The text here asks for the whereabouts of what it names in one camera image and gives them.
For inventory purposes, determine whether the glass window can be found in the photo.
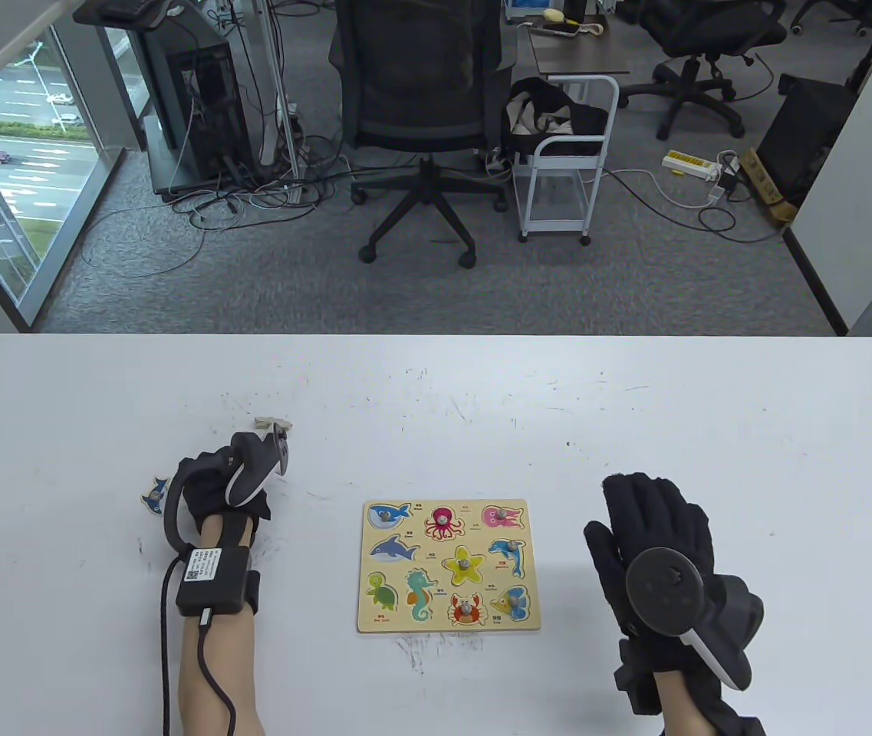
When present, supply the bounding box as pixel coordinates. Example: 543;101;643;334
0;23;126;327

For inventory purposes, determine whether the black computer tower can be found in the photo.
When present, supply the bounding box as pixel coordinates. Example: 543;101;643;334
146;34;256;194

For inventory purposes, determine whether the black right hand controller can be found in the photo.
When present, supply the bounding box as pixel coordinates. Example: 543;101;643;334
625;548;765;691

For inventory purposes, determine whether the person's left forearm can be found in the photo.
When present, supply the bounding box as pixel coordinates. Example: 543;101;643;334
179;514;266;736

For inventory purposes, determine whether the white rig pole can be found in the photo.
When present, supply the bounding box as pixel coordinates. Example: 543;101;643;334
252;0;304;206

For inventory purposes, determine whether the black monitor stand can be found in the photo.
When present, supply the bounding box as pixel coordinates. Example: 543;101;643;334
71;0;177;31

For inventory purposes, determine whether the black mesh office chair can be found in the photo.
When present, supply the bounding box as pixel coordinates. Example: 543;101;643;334
328;0;519;269

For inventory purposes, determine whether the white floor cable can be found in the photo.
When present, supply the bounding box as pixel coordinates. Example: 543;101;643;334
603;167;716;209

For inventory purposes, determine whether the person's left hand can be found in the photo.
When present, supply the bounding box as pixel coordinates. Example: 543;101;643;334
176;451;273;550

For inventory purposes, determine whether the black case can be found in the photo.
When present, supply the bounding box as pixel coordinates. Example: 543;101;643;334
756;74;858;208

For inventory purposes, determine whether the black and beige bag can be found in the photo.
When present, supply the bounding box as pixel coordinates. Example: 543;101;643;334
503;77;610;158

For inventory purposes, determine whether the person's right hand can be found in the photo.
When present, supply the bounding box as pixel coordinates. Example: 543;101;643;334
584;473;722;718

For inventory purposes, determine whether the brown side table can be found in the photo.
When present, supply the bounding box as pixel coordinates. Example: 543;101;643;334
528;19;630;77

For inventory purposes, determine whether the white yellow power strip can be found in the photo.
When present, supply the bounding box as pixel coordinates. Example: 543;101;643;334
662;149;719;181

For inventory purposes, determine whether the wooden puzzle frame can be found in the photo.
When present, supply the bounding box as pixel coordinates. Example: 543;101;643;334
358;498;543;634

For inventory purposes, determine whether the tangle of floor cables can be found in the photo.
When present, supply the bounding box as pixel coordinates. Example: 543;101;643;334
81;0;375;278

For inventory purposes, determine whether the white rolling cart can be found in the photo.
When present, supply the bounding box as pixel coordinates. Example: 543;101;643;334
511;74;620;248

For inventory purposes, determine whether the black left hand controller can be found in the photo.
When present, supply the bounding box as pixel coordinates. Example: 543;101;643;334
163;428;291;549

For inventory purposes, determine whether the black floor cable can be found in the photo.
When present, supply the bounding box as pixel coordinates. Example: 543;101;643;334
608;172;788;245

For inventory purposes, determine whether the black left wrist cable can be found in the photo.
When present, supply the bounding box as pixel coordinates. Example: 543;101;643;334
160;556;237;736

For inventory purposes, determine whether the cardboard box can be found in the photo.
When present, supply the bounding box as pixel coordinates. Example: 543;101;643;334
739;147;801;225

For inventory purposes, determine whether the red crab puzzle piece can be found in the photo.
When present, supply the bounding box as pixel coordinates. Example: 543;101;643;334
449;592;489;626

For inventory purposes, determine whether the white plug adapter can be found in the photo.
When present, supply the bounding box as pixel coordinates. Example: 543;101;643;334
714;152;745;194

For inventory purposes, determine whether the light blue dolphin puzzle piece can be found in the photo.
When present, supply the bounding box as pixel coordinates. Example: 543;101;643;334
489;538;528;577

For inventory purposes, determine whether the black hand controller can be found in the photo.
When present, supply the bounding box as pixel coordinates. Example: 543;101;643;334
163;428;291;549
625;548;765;691

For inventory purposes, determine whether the black left wrist camera module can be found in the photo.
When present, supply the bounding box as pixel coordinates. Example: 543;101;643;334
176;546;252;618

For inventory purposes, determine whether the person's right forearm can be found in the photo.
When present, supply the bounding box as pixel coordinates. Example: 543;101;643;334
658;667;766;736

